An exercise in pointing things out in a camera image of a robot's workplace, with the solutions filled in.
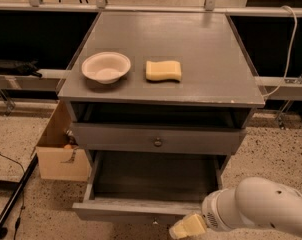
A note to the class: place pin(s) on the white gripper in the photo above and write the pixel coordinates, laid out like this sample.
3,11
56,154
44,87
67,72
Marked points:
211,211

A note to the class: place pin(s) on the black pole on floor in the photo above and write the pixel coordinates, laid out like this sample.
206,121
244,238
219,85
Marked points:
17,189

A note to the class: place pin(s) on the black bag on rail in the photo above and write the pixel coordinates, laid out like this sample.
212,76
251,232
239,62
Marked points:
19,68

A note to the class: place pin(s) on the cardboard box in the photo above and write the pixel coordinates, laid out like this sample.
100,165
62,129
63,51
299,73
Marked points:
58,158

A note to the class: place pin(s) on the grey wooden drawer cabinet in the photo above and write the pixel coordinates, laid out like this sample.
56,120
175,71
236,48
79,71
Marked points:
217,89

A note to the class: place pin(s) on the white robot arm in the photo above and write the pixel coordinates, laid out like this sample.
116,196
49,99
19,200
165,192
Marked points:
256,203

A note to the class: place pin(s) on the yellow sponge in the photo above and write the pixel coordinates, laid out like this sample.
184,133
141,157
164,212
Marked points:
163,70

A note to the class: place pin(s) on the grey top drawer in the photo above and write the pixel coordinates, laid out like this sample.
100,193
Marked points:
158,139

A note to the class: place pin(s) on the grey drawer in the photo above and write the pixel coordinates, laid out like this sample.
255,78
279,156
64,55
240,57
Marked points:
149,188
158,139

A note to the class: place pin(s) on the white paper bowl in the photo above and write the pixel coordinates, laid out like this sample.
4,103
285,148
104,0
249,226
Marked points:
106,67

